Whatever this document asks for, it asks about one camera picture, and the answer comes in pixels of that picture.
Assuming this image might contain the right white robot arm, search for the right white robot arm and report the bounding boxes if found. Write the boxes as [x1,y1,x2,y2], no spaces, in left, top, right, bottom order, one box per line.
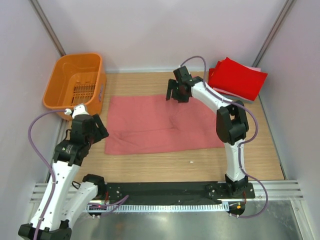
[166,66,249,198]

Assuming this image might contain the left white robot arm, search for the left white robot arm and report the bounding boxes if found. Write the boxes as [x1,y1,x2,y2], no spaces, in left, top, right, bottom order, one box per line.
[18,113,109,240]

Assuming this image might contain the orange plastic basket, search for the orange plastic basket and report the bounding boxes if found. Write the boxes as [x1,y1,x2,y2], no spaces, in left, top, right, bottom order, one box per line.
[42,53,107,115]

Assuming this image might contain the grey folded t shirt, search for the grey folded t shirt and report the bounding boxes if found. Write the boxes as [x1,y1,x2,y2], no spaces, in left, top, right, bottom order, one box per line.
[239,97,254,104]

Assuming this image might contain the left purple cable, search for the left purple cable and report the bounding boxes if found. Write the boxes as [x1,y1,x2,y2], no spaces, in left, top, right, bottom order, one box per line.
[27,109,130,238]

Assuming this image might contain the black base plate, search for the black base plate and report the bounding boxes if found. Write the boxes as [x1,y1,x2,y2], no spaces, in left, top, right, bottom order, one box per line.
[105,181,256,205]

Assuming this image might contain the white slotted cable duct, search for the white slotted cable duct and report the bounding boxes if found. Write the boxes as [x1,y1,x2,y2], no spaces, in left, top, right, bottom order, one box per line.
[84,202,229,214]

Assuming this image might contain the left corner metal post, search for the left corner metal post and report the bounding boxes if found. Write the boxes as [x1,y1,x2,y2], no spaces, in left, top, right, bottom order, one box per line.
[29,0,66,57]

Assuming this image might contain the corner metal post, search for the corner metal post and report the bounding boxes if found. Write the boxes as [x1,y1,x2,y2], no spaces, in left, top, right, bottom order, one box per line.
[252,0,297,68]
[29,0,66,57]

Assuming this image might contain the right corner metal post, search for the right corner metal post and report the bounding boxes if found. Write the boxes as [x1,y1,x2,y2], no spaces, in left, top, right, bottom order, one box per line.
[252,0,297,68]

